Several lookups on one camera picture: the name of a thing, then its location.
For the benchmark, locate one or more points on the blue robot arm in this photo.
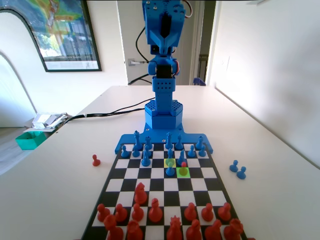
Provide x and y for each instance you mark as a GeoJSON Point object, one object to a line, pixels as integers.
{"type": "Point", "coordinates": [163, 85]}

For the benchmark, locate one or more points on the black framed poster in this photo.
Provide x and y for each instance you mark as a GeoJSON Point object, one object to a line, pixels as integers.
{"type": "Point", "coordinates": [70, 37]}

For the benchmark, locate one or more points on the red chess pawn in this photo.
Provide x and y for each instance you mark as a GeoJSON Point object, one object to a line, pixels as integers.
{"type": "Point", "coordinates": [102, 212]}
{"type": "Point", "coordinates": [96, 162]}
{"type": "Point", "coordinates": [207, 213]}
{"type": "Point", "coordinates": [224, 212]}
{"type": "Point", "coordinates": [183, 164]}
{"type": "Point", "coordinates": [137, 214]}
{"type": "Point", "coordinates": [121, 214]}
{"type": "Point", "coordinates": [190, 212]}

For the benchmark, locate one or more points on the group of blue chess pieces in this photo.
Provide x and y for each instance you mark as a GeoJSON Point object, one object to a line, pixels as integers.
{"type": "Point", "coordinates": [155, 133]}

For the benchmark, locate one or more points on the blue chess bishop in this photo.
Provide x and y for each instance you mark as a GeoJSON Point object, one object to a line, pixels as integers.
{"type": "Point", "coordinates": [170, 153]}

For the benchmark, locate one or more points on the white arched panel dark rim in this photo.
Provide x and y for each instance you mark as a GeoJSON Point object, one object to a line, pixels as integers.
{"type": "Point", "coordinates": [12, 105]}

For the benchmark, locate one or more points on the red chess piece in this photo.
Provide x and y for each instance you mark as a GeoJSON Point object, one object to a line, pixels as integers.
{"type": "Point", "coordinates": [250, 238]}

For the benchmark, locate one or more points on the blue chair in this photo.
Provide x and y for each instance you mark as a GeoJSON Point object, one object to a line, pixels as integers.
{"type": "Point", "coordinates": [198, 82]}

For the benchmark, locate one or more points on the red chess queen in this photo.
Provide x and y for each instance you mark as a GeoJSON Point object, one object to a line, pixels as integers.
{"type": "Point", "coordinates": [174, 231]}

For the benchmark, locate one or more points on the red chess rook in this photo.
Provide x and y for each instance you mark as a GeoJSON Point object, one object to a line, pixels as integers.
{"type": "Point", "coordinates": [113, 228]}
{"type": "Point", "coordinates": [233, 230]}

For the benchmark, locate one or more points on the red chess knight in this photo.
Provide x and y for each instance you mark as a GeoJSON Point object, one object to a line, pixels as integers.
{"type": "Point", "coordinates": [140, 196]}
{"type": "Point", "coordinates": [213, 231]}

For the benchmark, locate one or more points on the white door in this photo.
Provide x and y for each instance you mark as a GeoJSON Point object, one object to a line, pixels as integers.
{"type": "Point", "coordinates": [130, 37]}

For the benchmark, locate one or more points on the green plastic box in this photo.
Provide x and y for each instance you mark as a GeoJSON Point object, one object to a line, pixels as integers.
{"type": "Point", "coordinates": [30, 142]}

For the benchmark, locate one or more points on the black and white chessboard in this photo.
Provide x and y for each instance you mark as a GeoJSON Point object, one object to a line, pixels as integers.
{"type": "Point", "coordinates": [160, 185]}

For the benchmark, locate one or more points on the blue chess king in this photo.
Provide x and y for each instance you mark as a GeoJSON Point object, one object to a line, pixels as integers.
{"type": "Point", "coordinates": [169, 143]}

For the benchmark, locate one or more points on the blue pawn on green square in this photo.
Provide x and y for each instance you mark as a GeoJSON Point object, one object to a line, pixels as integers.
{"type": "Point", "coordinates": [181, 158]}

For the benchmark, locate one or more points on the blue pawn bottom centre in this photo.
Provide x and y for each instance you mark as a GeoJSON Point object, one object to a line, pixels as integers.
{"type": "Point", "coordinates": [179, 144]}

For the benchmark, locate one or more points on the blue chess queen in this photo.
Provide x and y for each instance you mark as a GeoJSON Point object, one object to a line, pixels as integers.
{"type": "Point", "coordinates": [136, 140]}

